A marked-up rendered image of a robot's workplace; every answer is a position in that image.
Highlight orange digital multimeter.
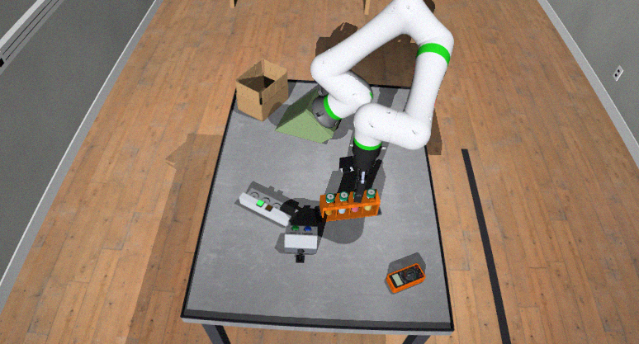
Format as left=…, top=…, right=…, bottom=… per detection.
left=386, top=263, right=425, bottom=293

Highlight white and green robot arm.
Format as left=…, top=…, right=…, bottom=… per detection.
left=310, top=0, right=454, bottom=161

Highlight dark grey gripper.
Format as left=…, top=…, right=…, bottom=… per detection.
left=353, top=155, right=376, bottom=203

